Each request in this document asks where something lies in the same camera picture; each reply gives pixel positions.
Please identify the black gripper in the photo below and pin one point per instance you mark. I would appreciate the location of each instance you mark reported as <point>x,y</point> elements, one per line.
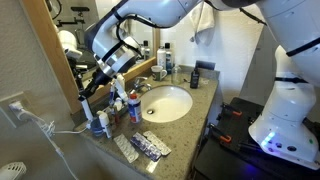
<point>100,80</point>

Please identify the black white electric toothbrush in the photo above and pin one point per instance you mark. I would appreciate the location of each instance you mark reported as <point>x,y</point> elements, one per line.
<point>87,110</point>

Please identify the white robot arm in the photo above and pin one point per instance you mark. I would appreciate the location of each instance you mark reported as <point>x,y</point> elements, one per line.
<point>293,110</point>

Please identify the small labelled medicine vial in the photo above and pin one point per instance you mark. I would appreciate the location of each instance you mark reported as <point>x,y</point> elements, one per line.
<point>118,105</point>

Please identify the white sunscreen tube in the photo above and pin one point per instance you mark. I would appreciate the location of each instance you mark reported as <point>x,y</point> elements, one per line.
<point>105,125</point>

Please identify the grey perforated plastic basket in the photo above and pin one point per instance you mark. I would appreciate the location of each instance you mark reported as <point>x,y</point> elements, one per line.
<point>125,111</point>

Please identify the blue orange shaving cream can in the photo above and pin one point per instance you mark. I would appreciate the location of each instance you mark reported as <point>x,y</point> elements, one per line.
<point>134,110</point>

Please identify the chrome sink faucet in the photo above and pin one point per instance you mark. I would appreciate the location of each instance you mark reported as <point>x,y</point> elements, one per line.
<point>140,85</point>

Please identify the white blister pack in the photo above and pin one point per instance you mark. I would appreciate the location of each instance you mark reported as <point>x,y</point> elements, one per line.
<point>126,148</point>
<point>156,142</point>

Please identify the white oval sink basin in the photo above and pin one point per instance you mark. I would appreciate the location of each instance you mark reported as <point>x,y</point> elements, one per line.
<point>166,103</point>

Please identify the silver blister pill packs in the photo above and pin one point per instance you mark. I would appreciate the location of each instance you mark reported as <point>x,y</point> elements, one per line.
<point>145,146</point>

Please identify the white bottle with dark cap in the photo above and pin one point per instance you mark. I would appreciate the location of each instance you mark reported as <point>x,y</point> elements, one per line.
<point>161,58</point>

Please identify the dark blue tall bottle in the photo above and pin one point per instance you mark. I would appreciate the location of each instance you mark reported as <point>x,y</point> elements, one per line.
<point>168,56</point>

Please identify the clear spray bottle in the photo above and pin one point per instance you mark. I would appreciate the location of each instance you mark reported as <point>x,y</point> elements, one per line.
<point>176,75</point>

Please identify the small silver foil piece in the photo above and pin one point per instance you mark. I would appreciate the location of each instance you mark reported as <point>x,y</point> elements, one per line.
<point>152,166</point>

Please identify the black pump bottle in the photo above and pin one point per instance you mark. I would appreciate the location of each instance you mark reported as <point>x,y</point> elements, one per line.
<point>194,78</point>

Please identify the clear plastic retainer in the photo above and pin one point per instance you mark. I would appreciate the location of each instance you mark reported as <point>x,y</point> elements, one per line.
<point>204,81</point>

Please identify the white hanging towel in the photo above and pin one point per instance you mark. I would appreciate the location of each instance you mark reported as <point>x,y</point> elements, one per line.
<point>204,18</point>

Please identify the orange black bar clamp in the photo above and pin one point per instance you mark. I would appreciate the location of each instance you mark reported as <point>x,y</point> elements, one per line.
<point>230,111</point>

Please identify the wood framed wall mirror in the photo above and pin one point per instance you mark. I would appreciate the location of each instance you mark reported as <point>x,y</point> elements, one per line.
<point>43,50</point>

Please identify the white wall power outlet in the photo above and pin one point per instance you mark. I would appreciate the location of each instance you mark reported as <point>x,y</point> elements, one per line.
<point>15,108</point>

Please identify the white wall hair dryer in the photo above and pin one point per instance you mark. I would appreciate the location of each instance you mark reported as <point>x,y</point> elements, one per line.
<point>11,170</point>

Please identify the black rectangular wall plate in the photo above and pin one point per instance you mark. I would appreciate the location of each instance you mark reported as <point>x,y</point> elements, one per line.
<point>205,64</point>

